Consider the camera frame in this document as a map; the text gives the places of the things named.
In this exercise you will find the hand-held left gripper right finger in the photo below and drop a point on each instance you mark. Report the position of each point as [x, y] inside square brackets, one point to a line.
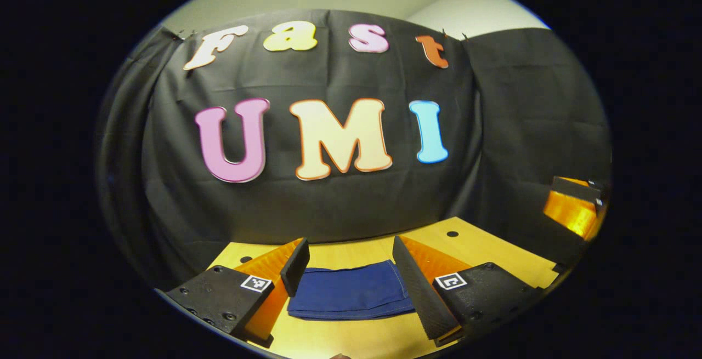
[422, 293]

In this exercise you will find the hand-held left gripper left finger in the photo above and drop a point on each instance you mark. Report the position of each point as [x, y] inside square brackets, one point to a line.
[219, 296]

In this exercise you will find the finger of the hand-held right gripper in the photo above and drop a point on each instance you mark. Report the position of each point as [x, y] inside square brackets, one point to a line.
[573, 211]

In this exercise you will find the blue denim jeans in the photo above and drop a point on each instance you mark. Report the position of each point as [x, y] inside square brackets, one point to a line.
[351, 293]

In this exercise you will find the black backdrop cloth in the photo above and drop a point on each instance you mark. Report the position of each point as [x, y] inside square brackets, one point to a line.
[521, 118]

